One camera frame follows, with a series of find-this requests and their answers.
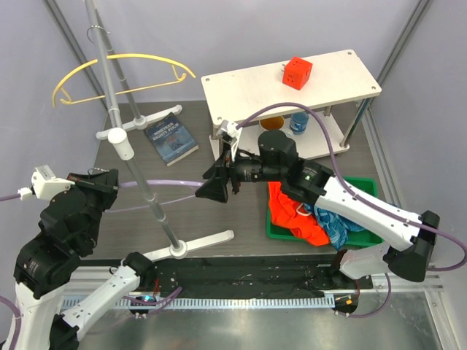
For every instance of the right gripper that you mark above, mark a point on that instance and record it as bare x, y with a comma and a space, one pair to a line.
216, 189

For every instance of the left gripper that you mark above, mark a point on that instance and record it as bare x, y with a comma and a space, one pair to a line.
106, 181

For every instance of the purple clothes hanger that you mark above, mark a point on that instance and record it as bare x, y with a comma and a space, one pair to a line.
193, 185

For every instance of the orange shorts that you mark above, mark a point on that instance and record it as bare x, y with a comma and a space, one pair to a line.
286, 220

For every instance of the yellow clothes hanger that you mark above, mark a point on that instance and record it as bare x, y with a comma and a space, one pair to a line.
179, 70

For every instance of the blue patterned shorts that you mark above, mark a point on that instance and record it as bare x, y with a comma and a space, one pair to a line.
335, 226

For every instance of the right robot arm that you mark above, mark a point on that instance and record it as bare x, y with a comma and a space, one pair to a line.
407, 241

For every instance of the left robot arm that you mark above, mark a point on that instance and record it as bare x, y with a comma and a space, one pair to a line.
69, 230

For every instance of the dark blue book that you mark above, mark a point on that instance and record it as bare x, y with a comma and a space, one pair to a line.
171, 139

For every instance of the grey clothes rack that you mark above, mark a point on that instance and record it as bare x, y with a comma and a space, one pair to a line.
118, 138

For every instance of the white patterned mug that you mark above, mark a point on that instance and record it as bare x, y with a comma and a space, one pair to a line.
274, 123

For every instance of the white two-tier shelf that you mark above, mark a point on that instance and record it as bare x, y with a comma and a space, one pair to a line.
336, 78

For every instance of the blue cup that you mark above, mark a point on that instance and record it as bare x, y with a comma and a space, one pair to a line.
298, 122

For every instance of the red cube power socket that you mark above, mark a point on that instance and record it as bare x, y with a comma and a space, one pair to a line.
297, 73

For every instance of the green plastic tray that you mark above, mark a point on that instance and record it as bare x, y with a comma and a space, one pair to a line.
361, 239

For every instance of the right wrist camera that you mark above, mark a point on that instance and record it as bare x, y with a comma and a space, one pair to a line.
230, 133

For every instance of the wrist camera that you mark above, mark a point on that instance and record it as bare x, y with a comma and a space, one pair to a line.
45, 185
230, 133

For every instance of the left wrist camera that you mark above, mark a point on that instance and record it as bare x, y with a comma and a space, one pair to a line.
45, 185

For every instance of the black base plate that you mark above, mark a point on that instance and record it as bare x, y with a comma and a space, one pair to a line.
248, 276

